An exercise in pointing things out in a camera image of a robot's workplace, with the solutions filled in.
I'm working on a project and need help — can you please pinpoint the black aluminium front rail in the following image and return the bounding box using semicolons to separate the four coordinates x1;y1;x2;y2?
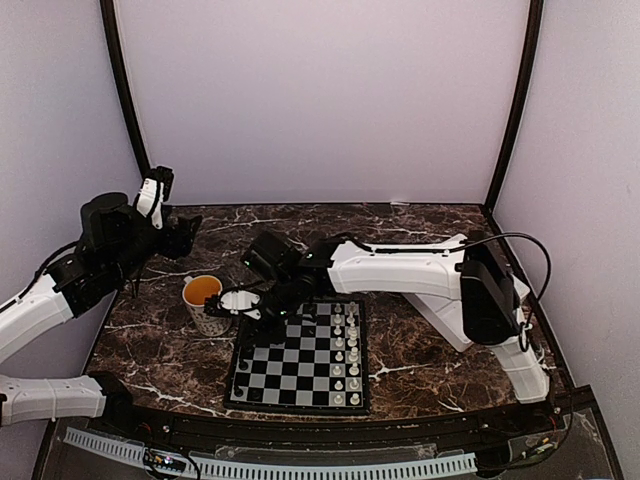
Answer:
38;386;605;465

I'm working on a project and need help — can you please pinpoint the patterned mug orange inside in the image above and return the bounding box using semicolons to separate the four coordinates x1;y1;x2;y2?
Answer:
182;275;232;338

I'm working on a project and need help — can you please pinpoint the black silver chess board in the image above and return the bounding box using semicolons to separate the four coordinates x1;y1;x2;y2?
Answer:
224;299;370;416

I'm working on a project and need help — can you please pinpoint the right black frame post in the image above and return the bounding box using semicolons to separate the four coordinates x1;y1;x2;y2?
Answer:
483;0;545;216

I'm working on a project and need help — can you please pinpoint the white chess pieces row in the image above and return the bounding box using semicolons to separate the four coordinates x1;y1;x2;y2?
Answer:
329;301;364;409

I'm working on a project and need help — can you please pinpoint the left black frame post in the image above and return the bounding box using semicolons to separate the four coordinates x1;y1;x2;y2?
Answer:
99;0;151;177

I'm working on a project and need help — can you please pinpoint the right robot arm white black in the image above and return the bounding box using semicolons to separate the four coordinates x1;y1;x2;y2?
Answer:
242;231;550;434

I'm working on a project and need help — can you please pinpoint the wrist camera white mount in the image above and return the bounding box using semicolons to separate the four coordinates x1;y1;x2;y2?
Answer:
133;166;174;230
204;290;262;320

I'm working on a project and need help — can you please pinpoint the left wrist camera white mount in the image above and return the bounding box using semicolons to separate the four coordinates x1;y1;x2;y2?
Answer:
133;166;174;230

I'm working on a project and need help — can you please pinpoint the white slotted cable duct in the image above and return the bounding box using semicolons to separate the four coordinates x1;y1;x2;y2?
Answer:
63;427;477;479

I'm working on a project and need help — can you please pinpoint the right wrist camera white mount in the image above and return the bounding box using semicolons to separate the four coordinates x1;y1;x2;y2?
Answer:
204;290;262;320

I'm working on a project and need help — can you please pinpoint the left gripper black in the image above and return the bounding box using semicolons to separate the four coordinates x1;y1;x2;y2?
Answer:
108;209;201;283

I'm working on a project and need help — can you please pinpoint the white plastic tray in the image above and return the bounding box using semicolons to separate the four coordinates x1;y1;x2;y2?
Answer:
404;274;531;352

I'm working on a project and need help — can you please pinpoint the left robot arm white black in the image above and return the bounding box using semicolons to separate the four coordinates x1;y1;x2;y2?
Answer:
1;192;202;436

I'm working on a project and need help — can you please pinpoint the black frame post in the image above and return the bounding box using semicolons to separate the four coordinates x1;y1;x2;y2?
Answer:
483;0;545;216
99;0;151;177

